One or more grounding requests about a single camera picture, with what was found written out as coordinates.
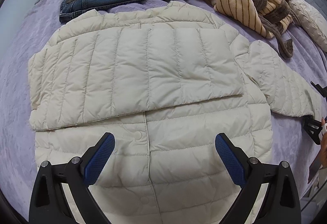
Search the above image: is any person's right hand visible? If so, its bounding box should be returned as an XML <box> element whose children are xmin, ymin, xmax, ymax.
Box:
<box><xmin>308</xmin><ymin>118</ymin><xmax>326</xmax><ymax>182</ymax></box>

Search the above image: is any cream quilted down jacket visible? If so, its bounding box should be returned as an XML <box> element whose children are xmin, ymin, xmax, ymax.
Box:
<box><xmin>28</xmin><ymin>1</ymin><xmax>323</xmax><ymax>223</ymax></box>

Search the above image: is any cream knitted cushion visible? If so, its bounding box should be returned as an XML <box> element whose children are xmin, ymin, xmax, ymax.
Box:
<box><xmin>289</xmin><ymin>0</ymin><xmax>327</xmax><ymax>52</ymax></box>

